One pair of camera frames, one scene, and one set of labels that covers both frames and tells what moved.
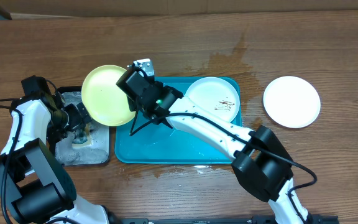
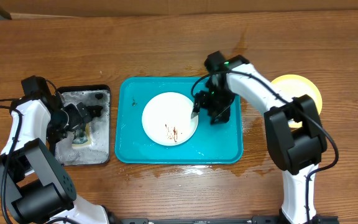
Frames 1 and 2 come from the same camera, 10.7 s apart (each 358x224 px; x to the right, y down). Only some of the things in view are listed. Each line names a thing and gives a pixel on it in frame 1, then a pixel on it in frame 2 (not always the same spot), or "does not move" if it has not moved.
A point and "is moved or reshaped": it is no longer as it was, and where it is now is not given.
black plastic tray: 87,145 does not move
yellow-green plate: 106,103 -> 296,85
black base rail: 255,219 does not move
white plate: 215,96 is moved or reshaped
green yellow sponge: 82,138 does not move
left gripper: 78,119 does not move
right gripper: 138,104 -> 202,100
